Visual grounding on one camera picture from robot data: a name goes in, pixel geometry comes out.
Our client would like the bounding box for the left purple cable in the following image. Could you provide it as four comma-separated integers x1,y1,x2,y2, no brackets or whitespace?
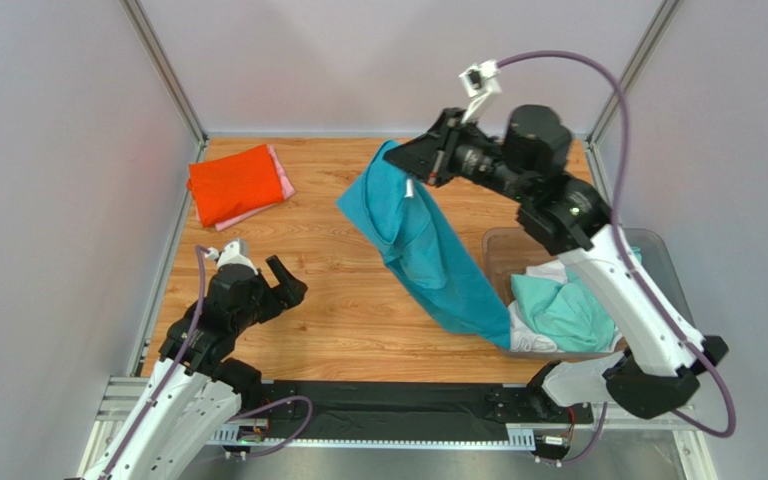
94,243,315,480

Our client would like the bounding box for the left aluminium frame post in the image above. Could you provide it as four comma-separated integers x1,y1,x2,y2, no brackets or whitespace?
119,0,209,148

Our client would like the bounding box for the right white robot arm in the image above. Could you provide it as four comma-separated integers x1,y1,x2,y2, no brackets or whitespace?
385,105,728,419

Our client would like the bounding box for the clear plastic bin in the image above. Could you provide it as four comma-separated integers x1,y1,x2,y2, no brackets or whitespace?
481,226,702,362

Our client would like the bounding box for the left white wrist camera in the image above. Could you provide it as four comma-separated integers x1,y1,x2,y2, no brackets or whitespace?
203,238,257,271

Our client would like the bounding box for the mint green t-shirt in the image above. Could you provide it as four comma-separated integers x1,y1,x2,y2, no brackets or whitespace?
510,247,644,354

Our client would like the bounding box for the aluminium frame post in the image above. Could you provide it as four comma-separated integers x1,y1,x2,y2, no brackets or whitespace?
586,0,683,146
119,0,209,148

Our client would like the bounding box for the white clothing tag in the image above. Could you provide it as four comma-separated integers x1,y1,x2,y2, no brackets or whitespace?
404,179,415,199

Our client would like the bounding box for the orange folded t-shirt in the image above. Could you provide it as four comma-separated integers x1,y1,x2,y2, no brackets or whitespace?
187,144,286,229

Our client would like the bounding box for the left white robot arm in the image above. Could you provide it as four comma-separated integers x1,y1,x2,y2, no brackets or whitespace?
81,248,308,479

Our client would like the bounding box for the white t-shirt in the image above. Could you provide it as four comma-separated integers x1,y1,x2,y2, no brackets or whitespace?
505,259,625,355

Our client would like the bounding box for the right aluminium frame post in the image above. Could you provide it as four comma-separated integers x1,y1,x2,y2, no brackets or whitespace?
586,0,683,146

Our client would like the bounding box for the teal blue t-shirt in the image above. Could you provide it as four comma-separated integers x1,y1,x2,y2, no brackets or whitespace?
336,140,511,349

